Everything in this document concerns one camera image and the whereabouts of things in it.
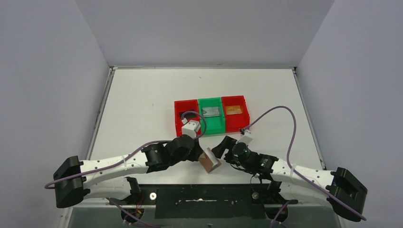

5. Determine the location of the brown leather card holder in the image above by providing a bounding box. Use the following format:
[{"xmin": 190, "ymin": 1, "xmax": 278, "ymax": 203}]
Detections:
[{"xmin": 198, "ymin": 148, "xmax": 221, "ymax": 173}]

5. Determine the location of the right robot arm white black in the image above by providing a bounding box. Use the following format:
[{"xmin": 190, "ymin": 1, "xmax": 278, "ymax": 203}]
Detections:
[{"xmin": 212, "ymin": 136, "xmax": 368, "ymax": 222}]

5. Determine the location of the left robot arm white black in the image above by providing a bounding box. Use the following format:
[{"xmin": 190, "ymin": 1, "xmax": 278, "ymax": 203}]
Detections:
[{"xmin": 45, "ymin": 135, "xmax": 203, "ymax": 209}]

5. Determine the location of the black card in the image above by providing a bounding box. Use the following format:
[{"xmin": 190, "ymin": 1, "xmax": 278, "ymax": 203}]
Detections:
[{"xmin": 179, "ymin": 111, "xmax": 191, "ymax": 120}]

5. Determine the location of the orange gold card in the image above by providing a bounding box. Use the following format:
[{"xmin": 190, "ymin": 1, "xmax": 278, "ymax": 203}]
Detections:
[{"xmin": 225, "ymin": 105, "xmax": 243, "ymax": 115}]

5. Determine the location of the silver grey card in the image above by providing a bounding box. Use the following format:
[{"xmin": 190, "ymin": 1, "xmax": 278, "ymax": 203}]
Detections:
[{"xmin": 201, "ymin": 106, "xmax": 220, "ymax": 117}]

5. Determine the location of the right red bin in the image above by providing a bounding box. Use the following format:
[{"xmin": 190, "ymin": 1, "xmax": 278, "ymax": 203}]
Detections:
[{"xmin": 221, "ymin": 95, "xmax": 250, "ymax": 133}]

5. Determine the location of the red bin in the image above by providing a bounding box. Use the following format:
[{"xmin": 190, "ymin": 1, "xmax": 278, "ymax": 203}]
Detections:
[
  {"xmin": 174, "ymin": 99, "xmax": 199, "ymax": 136},
  {"xmin": 221, "ymin": 95, "xmax": 250, "ymax": 133}
]

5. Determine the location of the left red bin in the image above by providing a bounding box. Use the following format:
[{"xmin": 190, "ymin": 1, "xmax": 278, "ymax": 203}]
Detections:
[{"xmin": 174, "ymin": 99, "xmax": 199, "ymax": 136}]

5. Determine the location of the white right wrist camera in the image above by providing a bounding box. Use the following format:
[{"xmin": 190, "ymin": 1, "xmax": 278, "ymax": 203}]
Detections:
[{"xmin": 238, "ymin": 129, "xmax": 254, "ymax": 145}]

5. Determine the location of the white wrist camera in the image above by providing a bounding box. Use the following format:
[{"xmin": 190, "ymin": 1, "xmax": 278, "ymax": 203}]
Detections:
[
  {"xmin": 238, "ymin": 129, "xmax": 254, "ymax": 145},
  {"xmin": 181, "ymin": 118, "xmax": 201, "ymax": 138}
]

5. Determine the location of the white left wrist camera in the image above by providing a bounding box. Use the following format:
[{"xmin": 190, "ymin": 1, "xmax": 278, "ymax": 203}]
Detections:
[{"xmin": 181, "ymin": 118, "xmax": 201, "ymax": 138}]

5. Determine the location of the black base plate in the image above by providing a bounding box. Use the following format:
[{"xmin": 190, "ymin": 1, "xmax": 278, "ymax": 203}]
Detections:
[{"xmin": 117, "ymin": 184, "xmax": 286, "ymax": 219}]

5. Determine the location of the aluminium frame rail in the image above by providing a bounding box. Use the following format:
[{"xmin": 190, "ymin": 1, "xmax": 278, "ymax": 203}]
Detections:
[{"xmin": 55, "ymin": 180, "xmax": 330, "ymax": 208}]

